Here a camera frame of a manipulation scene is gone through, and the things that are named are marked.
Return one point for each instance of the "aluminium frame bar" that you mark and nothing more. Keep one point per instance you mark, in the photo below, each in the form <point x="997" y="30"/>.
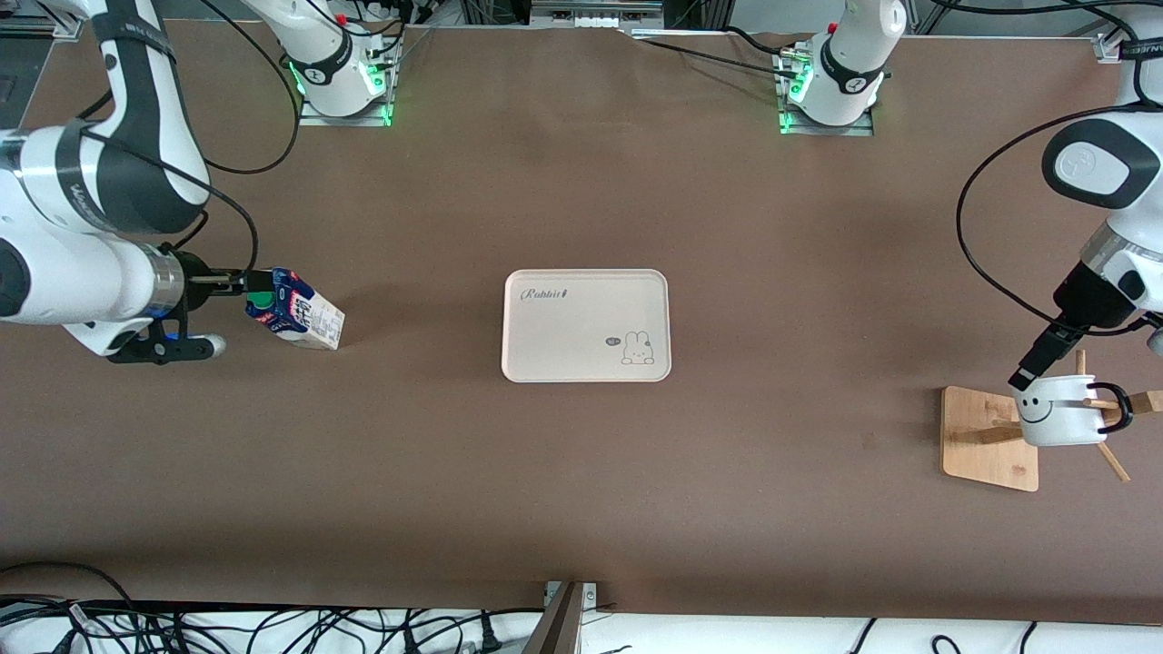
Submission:
<point x="45" y="27"/>

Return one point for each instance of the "blue white milk carton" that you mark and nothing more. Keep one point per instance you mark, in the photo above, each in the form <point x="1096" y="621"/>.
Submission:
<point x="304" y="318"/>

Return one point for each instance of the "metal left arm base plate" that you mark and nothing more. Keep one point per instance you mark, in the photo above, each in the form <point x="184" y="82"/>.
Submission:
<point x="836" y="130"/>

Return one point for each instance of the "grey metal post bracket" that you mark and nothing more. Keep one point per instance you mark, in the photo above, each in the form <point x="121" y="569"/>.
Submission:
<point x="559" y="627"/>

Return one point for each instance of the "wooden cup stand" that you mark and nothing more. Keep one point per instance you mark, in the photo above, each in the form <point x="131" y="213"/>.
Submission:
<point x="986" y="454"/>

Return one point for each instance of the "aluminium corner bracket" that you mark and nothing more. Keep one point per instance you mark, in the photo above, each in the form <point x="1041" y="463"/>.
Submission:
<point x="1108" y="47"/>

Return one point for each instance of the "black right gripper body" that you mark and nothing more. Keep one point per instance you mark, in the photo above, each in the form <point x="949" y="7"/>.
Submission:
<point x="194" y="276"/>

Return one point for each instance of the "beige rabbit print tray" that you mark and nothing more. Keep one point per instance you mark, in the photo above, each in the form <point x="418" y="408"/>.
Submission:
<point x="581" y="327"/>

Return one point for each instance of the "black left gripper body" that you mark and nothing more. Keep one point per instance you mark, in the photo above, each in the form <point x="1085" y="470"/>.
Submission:
<point x="1085" y="298"/>

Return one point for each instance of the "white smiley face cup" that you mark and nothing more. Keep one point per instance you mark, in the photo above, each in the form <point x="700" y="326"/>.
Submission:
<point x="1063" y="422"/>

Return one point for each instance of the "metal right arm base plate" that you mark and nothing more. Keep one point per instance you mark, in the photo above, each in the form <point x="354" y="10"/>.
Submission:
<point x="363" y="120"/>

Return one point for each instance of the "black power plug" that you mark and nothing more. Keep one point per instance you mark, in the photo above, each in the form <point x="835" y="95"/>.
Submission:
<point x="491" y="636"/>

